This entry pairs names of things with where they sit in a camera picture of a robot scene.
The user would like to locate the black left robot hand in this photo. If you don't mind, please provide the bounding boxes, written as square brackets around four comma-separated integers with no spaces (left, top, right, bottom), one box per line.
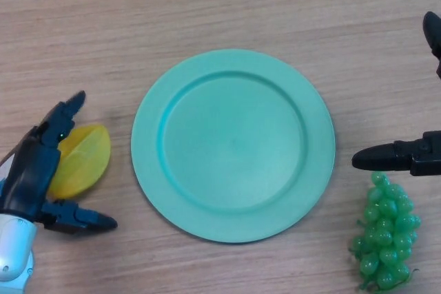
[0,90,119,236]

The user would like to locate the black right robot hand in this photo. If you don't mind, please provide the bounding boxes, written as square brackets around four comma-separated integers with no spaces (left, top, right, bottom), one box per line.
[351,0,441,177]

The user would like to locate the yellow starfruit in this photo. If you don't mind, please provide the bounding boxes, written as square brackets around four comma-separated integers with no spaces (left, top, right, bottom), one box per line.
[46,123,112,200]

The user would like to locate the green round plate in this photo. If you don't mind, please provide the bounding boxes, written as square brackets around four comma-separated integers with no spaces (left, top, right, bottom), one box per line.
[130,48,336,244]

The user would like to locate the green grape bunch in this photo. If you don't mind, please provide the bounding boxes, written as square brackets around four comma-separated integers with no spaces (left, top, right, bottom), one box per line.
[349,171,422,291]

